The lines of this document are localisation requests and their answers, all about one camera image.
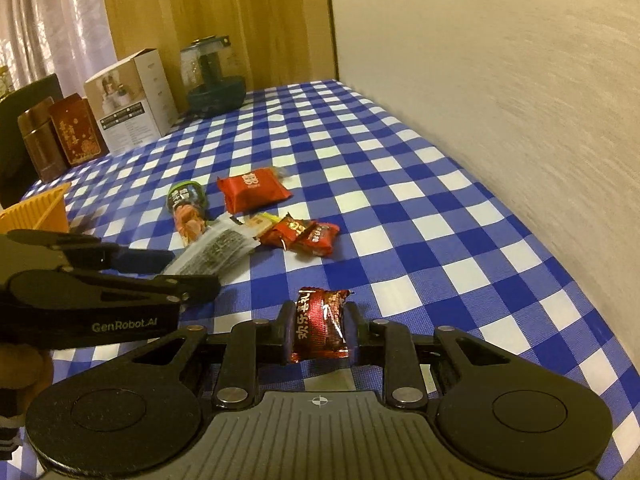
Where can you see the large red snack packet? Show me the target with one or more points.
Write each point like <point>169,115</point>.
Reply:
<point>248,192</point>

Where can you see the left hand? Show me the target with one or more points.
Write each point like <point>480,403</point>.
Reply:
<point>27,371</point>

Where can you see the white product box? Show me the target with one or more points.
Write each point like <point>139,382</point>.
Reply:
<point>132,102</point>

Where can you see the brown metal canister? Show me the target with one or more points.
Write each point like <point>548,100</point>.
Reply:
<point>41,141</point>

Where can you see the white printed snack packet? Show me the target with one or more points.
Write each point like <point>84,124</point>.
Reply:
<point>224,242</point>

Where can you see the yellow green candy packet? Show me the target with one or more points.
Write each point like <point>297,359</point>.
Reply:
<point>261,223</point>

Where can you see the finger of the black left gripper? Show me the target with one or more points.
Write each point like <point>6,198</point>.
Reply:
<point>91,253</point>
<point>67,290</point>

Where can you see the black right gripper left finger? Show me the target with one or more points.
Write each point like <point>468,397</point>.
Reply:
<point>134,416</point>

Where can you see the dark red candy packet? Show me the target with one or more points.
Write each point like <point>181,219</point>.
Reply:
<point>319,328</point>

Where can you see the dark red gift box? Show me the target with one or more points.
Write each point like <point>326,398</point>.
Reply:
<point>77,130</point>

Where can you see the pink sheer curtain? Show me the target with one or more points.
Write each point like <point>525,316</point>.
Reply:
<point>68,38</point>

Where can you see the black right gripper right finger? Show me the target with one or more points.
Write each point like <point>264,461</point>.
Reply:
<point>492,410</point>

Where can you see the blue white checkered tablecloth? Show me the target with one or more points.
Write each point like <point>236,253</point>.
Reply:
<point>422,241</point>

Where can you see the green glass jar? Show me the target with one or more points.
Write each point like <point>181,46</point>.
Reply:
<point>211,78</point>

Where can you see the orange plastic tray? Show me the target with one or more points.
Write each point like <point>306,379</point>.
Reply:
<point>44,212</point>

